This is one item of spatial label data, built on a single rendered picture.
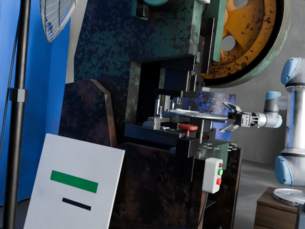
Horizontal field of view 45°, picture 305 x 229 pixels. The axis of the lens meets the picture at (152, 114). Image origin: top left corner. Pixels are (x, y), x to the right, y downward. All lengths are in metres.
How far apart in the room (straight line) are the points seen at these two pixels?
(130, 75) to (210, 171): 0.62
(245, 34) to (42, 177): 1.35
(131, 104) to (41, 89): 0.99
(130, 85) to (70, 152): 0.46
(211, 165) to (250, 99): 3.69
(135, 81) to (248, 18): 0.75
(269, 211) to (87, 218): 0.95
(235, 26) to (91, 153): 1.07
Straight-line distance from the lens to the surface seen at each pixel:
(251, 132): 5.18
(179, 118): 1.82
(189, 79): 1.80
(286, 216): 2.09
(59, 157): 1.95
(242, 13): 2.20
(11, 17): 2.50
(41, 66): 2.66
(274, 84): 5.10
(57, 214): 1.94
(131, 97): 1.83
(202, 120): 1.77
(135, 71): 1.84
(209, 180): 1.54
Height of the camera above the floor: 0.92
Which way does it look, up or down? 5 degrees down
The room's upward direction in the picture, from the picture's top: 6 degrees clockwise
